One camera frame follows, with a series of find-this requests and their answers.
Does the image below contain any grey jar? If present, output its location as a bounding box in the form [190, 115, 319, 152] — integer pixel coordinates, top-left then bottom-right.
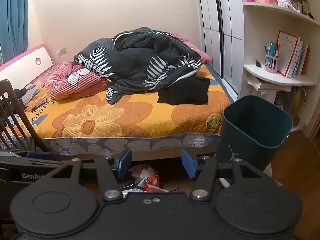
[274, 90, 292, 110]

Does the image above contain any pile of litter on floor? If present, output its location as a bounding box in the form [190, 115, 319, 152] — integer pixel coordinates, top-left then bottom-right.
[129, 164, 159, 188]

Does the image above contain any bed with orange floral sheet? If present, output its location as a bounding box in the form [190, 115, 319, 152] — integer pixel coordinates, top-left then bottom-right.
[0, 62, 232, 160]

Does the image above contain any red framed certificate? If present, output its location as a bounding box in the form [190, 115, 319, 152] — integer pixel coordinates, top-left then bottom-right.
[276, 31, 300, 77]

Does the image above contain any white sliding door wardrobe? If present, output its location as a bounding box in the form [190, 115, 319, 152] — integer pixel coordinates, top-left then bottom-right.
[195, 0, 244, 98]

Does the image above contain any dark wooden chair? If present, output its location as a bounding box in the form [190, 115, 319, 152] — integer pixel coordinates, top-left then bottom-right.
[0, 79, 49, 153]

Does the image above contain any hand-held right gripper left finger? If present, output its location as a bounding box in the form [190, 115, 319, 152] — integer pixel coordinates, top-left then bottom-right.
[50, 148, 132, 202]

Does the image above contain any blue curtain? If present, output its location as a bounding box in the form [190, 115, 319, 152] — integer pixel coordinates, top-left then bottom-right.
[0, 0, 29, 64]

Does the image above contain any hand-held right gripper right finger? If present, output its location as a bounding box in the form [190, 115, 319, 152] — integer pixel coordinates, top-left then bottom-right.
[182, 149, 263, 202]

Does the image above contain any black leaf print duvet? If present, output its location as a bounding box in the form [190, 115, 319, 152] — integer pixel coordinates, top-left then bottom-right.
[74, 26, 202, 105]

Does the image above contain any white crumpled cloth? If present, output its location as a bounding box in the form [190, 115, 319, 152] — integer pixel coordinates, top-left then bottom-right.
[277, 0, 300, 12]

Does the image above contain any pink pen holder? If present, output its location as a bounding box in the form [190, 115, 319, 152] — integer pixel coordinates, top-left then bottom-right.
[264, 42, 280, 73]

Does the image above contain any dark green trash bin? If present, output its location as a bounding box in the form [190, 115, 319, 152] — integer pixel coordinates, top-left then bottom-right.
[215, 95, 293, 172]

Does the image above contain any white corner shelf unit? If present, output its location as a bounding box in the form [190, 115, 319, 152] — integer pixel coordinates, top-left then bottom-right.
[240, 0, 320, 130]

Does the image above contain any red plastic wrapper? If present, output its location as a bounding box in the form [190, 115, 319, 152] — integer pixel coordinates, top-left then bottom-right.
[145, 174, 160, 193]

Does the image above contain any row of books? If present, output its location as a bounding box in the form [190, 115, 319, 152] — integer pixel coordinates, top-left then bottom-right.
[287, 40, 311, 78]

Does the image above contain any stack of papers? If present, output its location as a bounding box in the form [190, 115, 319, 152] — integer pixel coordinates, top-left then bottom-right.
[246, 74, 293, 95]

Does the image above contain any dark pink quilt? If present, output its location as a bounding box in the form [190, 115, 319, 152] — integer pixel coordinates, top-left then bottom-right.
[172, 34, 213, 64]

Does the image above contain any black garment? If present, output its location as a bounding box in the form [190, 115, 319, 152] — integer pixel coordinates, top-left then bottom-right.
[157, 76, 211, 105]

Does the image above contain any pink white headboard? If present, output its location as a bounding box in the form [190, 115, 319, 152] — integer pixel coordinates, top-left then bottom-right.
[0, 44, 54, 90]

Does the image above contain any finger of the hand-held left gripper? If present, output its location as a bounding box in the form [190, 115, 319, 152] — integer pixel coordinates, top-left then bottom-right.
[0, 150, 63, 165]

